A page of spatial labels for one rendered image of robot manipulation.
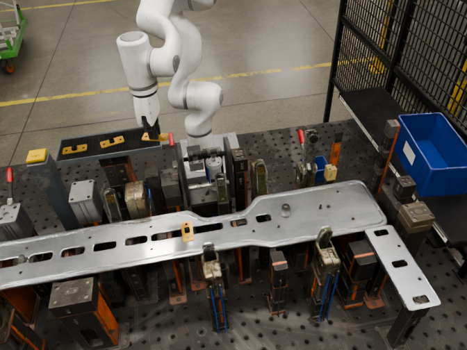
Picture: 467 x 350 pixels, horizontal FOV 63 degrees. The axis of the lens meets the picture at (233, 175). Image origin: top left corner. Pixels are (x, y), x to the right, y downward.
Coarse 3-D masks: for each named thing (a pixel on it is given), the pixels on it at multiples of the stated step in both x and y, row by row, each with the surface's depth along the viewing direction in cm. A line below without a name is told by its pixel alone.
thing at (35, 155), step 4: (28, 152) 136; (32, 152) 136; (36, 152) 136; (40, 152) 136; (44, 152) 136; (28, 156) 135; (32, 156) 135; (36, 156) 134; (40, 156) 134; (44, 156) 135; (28, 160) 133; (32, 160) 133; (36, 160) 134; (40, 160) 134
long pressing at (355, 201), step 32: (288, 192) 138; (320, 192) 137; (352, 192) 137; (128, 224) 131; (160, 224) 130; (192, 224) 129; (224, 224) 129; (256, 224) 128; (288, 224) 127; (320, 224) 127; (352, 224) 126; (384, 224) 126; (0, 256) 123; (96, 256) 122; (128, 256) 121; (160, 256) 121; (0, 288) 115
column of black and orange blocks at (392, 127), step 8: (392, 120) 134; (384, 128) 137; (392, 128) 132; (384, 136) 138; (392, 136) 135; (384, 144) 139; (392, 144) 138; (384, 152) 140; (392, 152) 140; (376, 160) 147; (384, 160) 143; (376, 168) 148; (384, 168) 146; (376, 176) 149; (384, 176) 149; (376, 184) 151; (376, 192) 155; (376, 200) 158
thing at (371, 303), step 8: (376, 256) 124; (392, 264) 122; (376, 272) 127; (384, 272) 126; (368, 280) 134; (376, 280) 129; (384, 280) 130; (368, 288) 135; (376, 288) 133; (368, 296) 136; (376, 296) 138; (368, 304) 137; (376, 304) 137; (384, 304) 137
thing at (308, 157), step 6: (306, 132) 129; (312, 132) 129; (306, 138) 129; (312, 138) 126; (306, 144) 131; (312, 144) 132; (306, 150) 132; (312, 150) 134; (306, 156) 133; (312, 156) 135; (306, 162) 135; (312, 162) 136; (306, 168) 136; (312, 168) 137
